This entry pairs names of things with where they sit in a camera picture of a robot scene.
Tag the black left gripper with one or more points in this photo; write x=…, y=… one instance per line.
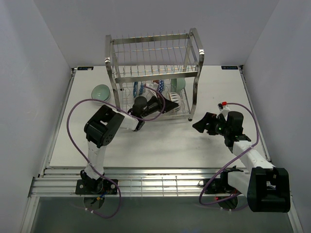
x=169, y=106

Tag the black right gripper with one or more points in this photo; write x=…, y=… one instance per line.
x=209, y=118

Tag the blue patterned white bowl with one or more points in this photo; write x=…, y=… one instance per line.
x=138, y=89

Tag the white ceramic bowl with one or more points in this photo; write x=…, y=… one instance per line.
x=104, y=96

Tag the light green ceramic bowl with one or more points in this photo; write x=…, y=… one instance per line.
x=100, y=88

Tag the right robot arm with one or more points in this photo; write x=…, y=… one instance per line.
x=265, y=186

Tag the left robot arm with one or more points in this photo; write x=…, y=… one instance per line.
x=104, y=124

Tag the stainless steel dish rack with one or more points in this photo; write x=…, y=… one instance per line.
x=144, y=58

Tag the red blue zigzag bowl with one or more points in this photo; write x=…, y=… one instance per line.
x=160, y=85

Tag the pale green bowl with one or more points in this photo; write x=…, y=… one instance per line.
x=177, y=85

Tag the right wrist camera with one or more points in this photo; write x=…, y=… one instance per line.
x=223, y=109

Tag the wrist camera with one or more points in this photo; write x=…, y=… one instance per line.
x=223, y=109
x=150, y=90

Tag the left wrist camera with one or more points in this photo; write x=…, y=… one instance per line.
x=150, y=90

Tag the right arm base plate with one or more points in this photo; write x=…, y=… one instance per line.
x=220, y=186

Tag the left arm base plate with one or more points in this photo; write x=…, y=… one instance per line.
x=95, y=188

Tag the aluminium frame rail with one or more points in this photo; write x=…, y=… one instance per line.
x=132, y=182

